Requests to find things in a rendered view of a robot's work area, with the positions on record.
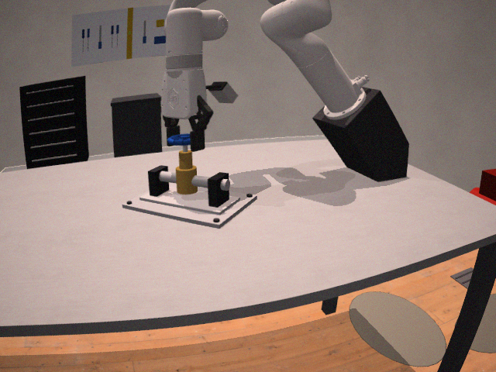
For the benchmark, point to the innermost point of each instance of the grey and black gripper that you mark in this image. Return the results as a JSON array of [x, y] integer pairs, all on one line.
[[183, 96]]

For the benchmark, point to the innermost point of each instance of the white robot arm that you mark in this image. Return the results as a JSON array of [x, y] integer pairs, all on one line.
[[289, 25]]

